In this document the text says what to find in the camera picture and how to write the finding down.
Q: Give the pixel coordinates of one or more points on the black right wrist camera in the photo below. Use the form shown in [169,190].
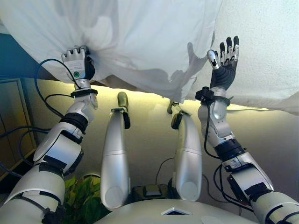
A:
[204,93]

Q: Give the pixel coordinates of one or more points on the white duvet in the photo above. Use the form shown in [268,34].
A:
[140,35]

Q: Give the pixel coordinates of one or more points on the wooden nightstand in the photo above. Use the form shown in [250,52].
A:
[14,105]

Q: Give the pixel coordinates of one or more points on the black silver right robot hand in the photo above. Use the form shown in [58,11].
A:
[223,74]

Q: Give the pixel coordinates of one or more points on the grey robot torso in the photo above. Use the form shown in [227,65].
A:
[175,212]

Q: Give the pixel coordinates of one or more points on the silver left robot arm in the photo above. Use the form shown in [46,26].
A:
[58,149]

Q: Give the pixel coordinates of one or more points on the green leafy plant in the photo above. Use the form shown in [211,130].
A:
[81,198]

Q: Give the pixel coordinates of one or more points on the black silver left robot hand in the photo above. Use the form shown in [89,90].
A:
[77,65]

